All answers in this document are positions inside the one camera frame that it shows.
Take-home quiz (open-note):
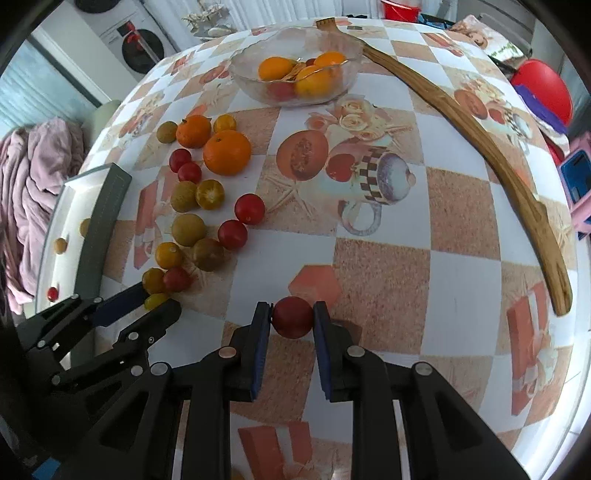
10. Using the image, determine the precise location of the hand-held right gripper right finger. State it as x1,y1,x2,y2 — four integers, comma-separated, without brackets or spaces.
313,300,532,480

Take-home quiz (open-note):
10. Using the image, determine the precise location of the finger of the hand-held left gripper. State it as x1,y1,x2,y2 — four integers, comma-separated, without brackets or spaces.
52,299,182,394
16,282,147,352

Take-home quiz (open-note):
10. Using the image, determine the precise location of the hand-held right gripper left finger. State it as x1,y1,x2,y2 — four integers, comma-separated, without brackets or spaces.
69,302,270,480

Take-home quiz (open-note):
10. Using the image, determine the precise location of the group of cherry tomatoes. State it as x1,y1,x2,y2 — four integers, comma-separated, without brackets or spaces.
141,113,267,311

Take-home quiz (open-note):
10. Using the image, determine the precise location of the white tray with grey rim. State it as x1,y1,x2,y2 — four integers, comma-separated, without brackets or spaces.
36,162,134,320

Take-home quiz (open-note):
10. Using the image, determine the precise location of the clear glass bowl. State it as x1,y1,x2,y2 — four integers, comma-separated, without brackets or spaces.
229,26,365,108

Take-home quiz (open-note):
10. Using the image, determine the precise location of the printed checkered tablecloth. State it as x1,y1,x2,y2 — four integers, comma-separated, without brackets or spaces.
76,18,588,480

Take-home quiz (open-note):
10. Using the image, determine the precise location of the pink blanket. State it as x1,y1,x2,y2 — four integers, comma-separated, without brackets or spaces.
0,117,88,315

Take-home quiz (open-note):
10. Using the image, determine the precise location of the large orange tangerine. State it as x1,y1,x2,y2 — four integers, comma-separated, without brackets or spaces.
203,130,252,176

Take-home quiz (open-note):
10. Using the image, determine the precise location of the pale green chair back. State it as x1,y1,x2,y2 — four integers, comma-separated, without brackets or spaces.
85,99,123,151

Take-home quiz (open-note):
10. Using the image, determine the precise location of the small orange tangerine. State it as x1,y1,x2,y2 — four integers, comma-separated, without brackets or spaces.
176,114,212,149

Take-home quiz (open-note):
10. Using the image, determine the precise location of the long curved wooden stick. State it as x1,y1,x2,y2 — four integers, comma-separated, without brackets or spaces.
315,17,574,317

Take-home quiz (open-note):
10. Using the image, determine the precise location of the white washing machine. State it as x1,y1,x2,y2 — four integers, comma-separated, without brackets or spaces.
76,0,177,75

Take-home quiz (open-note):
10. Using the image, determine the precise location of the white branch decoration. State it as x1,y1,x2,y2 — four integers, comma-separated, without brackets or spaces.
181,0,232,38

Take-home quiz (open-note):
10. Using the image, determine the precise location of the pink and blue toy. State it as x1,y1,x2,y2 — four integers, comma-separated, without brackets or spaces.
557,131,591,241

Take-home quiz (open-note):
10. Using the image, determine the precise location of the purple cloth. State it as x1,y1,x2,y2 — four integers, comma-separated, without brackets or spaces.
516,84,568,136

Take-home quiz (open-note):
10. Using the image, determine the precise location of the red chair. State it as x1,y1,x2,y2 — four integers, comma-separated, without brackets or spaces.
510,59,574,134

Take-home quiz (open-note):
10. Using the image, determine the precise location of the red bucket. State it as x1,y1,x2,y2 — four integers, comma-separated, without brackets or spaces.
380,0,422,22

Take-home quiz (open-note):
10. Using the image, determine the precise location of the printed cushion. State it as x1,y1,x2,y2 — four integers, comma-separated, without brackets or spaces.
449,14,528,62

